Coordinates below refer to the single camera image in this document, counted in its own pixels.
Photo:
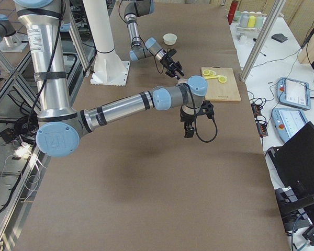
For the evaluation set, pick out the clear plastic egg box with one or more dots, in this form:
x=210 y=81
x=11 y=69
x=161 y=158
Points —
x=182 y=81

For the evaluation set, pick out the yellow plastic knife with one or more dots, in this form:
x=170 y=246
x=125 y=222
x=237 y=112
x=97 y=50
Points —
x=211 y=77

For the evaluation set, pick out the white bowl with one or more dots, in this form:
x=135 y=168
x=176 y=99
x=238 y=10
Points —
x=170 y=39

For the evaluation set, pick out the lemon slice middle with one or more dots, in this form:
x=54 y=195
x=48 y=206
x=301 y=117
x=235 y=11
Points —
x=212 y=73

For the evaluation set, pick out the wooden cutting board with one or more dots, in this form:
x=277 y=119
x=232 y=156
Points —
x=217 y=91

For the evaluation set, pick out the lemon slice by knife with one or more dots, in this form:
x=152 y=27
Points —
x=222 y=79

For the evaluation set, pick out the red bottle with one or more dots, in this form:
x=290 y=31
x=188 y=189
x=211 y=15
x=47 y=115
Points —
x=232 y=10

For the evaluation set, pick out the yellow cup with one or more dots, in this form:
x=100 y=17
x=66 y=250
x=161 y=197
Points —
x=251 y=22

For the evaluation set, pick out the teach pendant lower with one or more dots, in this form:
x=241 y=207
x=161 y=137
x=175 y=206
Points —
x=288 y=122

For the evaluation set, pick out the teach pendant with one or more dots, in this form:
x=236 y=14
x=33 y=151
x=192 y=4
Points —
x=294 y=93
x=288 y=122

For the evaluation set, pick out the teach pendant upper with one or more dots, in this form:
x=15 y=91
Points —
x=294 y=93

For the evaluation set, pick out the white camera stand base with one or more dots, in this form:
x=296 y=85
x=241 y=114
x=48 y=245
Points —
x=109 y=69

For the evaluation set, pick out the aluminium frame post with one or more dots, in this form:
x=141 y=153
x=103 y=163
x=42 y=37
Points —
x=266 y=29

